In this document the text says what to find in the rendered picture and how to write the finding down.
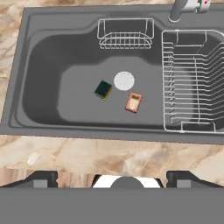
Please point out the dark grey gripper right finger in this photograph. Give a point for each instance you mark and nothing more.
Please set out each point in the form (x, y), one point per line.
(180, 178)

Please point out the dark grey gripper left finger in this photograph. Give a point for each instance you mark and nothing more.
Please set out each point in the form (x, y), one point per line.
(43, 178)

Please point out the dark grey kitchen sink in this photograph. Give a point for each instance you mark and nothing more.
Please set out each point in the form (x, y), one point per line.
(43, 75)

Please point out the green and yellow sponge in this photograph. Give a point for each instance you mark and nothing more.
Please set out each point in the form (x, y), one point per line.
(103, 89)

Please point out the white round sink drain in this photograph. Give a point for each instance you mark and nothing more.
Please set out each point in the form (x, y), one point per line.
(124, 80)

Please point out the grey sink tap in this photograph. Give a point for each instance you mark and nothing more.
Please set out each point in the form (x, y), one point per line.
(183, 8)

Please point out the white and black round object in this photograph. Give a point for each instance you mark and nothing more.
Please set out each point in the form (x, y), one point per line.
(102, 182)

